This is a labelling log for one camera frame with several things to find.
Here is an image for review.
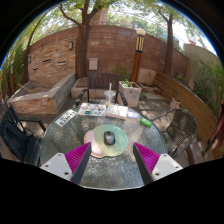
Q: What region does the white wall box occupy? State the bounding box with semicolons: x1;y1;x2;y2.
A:
87;57;99;71

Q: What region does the green packet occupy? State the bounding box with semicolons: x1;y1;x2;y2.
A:
139;116;153;128

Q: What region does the white planter box with plant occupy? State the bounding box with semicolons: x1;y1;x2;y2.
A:
117;79;143;108

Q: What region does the clear plastic cup with straw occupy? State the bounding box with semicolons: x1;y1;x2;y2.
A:
103;82;117;107

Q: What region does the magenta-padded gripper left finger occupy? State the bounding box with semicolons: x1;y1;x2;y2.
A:
39;142;93;185

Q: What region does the green mouse pad, pink rest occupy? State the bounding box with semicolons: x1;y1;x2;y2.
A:
83;123;129;159

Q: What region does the curved wooden bench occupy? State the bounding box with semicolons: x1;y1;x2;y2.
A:
153;71;219;159

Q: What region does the small blue white booklet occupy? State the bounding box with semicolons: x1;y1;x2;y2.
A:
126;110;142;120

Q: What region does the dark grey computer mouse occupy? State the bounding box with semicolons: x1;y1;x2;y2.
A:
103;130;116;146

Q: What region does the white open book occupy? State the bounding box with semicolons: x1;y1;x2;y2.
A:
104;103;129;121

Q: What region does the colourful picture sheet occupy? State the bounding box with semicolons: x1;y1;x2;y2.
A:
77;102;108;118

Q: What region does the dark wooden slatted chair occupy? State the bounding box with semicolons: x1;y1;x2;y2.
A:
74;72;129;108

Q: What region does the beige stone block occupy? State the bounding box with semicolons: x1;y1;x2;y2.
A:
137;67;158;87

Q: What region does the large tree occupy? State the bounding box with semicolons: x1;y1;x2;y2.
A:
59;0;101;80

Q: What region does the brown wicker chair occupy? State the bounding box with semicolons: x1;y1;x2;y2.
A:
150;107;198;165

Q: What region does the slim tree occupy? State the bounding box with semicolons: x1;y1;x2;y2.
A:
157;8;175;77

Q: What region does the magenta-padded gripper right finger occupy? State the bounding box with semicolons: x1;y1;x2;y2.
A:
132;142;184;186

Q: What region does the stone raised bed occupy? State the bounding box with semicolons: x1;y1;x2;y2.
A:
7;72;78;116

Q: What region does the white label plate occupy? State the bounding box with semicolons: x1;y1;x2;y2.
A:
54;109;78;128

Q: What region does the wooden garden lamp post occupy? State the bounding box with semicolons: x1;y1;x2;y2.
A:
129;28;147;84

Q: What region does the small white plant pot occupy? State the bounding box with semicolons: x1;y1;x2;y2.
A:
168;97;183;110

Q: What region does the black metal chair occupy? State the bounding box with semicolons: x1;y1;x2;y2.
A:
0;103;47;167

